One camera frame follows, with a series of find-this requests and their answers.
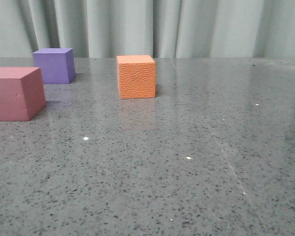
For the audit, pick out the purple foam block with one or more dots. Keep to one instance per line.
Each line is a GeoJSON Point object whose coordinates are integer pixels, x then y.
{"type": "Point", "coordinates": [57, 65]}

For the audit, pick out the orange foam block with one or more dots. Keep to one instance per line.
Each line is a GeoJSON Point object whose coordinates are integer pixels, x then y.
{"type": "Point", "coordinates": [136, 76]}

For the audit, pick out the pale green curtain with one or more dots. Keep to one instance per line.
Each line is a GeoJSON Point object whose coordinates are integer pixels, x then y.
{"type": "Point", "coordinates": [160, 28]}

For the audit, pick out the red foam block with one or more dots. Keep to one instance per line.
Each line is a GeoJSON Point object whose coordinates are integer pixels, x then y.
{"type": "Point", "coordinates": [21, 93]}

